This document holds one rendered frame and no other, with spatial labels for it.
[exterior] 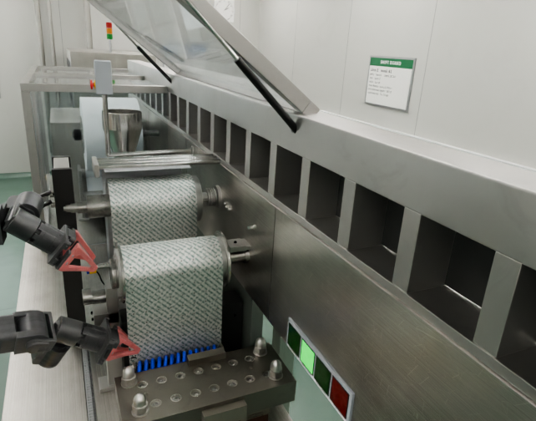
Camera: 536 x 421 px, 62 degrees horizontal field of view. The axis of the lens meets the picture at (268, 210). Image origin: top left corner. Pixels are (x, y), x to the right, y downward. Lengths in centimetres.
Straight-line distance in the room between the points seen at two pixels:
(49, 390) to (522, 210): 119
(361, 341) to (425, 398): 15
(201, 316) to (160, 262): 19
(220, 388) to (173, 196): 53
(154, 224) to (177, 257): 22
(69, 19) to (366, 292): 604
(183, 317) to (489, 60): 296
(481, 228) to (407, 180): 13
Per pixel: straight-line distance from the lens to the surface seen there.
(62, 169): 132
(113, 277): 110
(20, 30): 652
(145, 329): 116
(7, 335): 106
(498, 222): 55
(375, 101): 450
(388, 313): 71
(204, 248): 112
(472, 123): 367
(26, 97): 198
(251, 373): 116
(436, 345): 65
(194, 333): 120
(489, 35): 366
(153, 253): 109
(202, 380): 114
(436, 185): 61
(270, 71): 89
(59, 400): 135
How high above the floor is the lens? 177
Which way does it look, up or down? 20 degrees down
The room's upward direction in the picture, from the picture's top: 4 degrees clockwise
